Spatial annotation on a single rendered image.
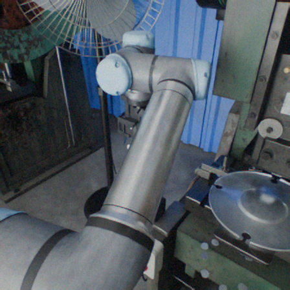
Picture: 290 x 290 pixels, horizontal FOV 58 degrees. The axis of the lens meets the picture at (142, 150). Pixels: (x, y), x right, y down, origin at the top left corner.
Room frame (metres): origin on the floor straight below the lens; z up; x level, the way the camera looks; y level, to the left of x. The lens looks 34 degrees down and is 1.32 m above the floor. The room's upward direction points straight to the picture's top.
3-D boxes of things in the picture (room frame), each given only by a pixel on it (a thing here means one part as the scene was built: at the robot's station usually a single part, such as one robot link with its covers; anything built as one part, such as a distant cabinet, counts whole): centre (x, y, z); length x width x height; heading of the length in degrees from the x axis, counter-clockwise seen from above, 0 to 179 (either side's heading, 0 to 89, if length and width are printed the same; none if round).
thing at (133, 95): (0.64, 0.01, 1.07); 0.08 x 0.08 x 0.05
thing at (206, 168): (0.71, -0.28, 0.76); 0.17 x 0.06 x 0.10; 53
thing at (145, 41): (0.64, 0.01, 1.15); 0.09 x 0.08 x 0.11; 159
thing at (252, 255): (0.47, -0.31, 0.72); 0.25 x 0.14 x 0.14; 143
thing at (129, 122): (0.64, 0.01, 0.99); 0.09 x 0.08 x 0.12; 53
